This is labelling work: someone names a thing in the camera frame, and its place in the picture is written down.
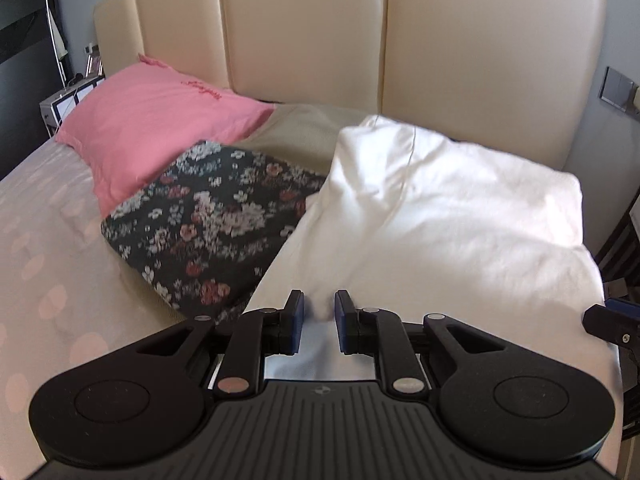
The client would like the grey pink-dotted bed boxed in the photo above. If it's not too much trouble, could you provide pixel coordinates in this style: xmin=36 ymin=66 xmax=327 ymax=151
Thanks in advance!
xmin=0 ymin=137 xmax=281 ymax=461

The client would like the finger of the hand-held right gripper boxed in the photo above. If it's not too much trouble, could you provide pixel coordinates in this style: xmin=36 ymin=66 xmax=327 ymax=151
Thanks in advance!
xmin=582 ymin=298 xmax=640 ymax=348

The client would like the black floral pillow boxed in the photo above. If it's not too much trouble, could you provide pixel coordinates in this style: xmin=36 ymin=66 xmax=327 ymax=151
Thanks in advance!
xmin=100 ymin=140 xmax=328 ymax=328

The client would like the grey double wall switch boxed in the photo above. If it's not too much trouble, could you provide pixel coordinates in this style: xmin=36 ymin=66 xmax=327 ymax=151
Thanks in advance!
xmin=599 ymin=66 xmax=636 ymax=111

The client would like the dark slatted furniture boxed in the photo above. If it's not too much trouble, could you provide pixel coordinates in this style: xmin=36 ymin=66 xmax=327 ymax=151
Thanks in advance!
xmin=595 ymin=200 xmax=640 ymax=281

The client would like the dark sliding-door wardrobe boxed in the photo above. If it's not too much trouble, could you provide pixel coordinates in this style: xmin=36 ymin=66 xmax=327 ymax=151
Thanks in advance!
xmin=0 ymin=0 xmax=63 ymax=181

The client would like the cream padded headboard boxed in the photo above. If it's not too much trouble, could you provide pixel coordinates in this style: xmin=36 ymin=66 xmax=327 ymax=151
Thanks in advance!
xmin=94 ymin=0 xmax=608 ymax=176

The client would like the pink pillow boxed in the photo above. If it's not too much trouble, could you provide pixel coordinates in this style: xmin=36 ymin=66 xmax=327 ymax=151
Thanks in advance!
xmin=55 ymin=54 xmax=275 ymax=221

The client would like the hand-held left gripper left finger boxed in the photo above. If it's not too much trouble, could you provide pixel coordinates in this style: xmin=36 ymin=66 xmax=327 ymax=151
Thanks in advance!
xmin=120 ymin=290 xmax=305 ymax=402

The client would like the beige pillow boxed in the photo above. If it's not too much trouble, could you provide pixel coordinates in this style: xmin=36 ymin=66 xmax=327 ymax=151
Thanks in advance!
xmin=245 ymin=104 xmax=373 ymax=176

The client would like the white nightstand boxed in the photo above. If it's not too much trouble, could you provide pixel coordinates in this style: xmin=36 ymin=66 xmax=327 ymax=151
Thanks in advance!
xmin=39 ymin=74 xmax=107 ymax=137

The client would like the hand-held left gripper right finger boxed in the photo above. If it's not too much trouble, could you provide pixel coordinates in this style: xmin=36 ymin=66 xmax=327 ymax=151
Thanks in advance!
xmin=334 ymin=289 xmax=518 ymax=402

